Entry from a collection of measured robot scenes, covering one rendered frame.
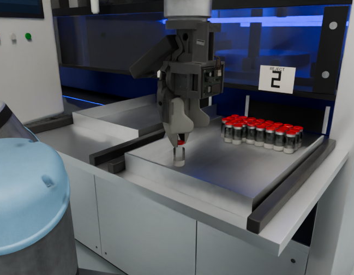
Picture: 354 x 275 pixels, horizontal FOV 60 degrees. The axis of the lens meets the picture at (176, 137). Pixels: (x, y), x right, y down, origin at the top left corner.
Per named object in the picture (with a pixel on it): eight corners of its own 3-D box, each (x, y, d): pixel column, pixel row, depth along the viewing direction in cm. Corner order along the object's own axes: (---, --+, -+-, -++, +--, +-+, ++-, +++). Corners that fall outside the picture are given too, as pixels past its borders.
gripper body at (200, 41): (197, 104, 47) (200, 19, 43) (156, 96, 52) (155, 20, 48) (223, 96, 53) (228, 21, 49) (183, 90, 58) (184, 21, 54)
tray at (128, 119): (155, 102, 112) (154, 93, 111) (216, 114, 97) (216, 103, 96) (73, 124, 87) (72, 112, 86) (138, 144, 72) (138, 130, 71)
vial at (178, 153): (178, 161, 60) (178, 140, 58) (187, 164, 58) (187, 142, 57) (170, 165, 58) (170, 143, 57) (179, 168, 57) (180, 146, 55)
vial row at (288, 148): (223, 135, 78) (224, 117, 76) (295, 151, 67) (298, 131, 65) (219, 137, 76) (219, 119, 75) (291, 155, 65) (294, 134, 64)
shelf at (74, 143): (145, 106, 116) (145, 101, 115) (354, 149, 75) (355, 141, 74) (16, 140, 80) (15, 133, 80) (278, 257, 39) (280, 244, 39)
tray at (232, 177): (220, 127, 84) (220, 115, 83) (321, 150, 68) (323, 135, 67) (125, 169, 59) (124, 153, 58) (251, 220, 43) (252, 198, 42)
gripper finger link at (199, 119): (204, 149, 55) (203, 99, 51) (178, 142, 58) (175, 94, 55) (213, 143, 57) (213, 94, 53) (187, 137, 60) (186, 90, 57)
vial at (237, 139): (234, 141, 73) (236, 122, 72) (243, 143, 72) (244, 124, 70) (230, 143, 72) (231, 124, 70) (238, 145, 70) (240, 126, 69)
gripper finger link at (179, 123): (186, 156, 51) (190, 101, 48) (160, 148, 54) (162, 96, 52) (197, 153, 53) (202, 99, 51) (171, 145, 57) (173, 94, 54)
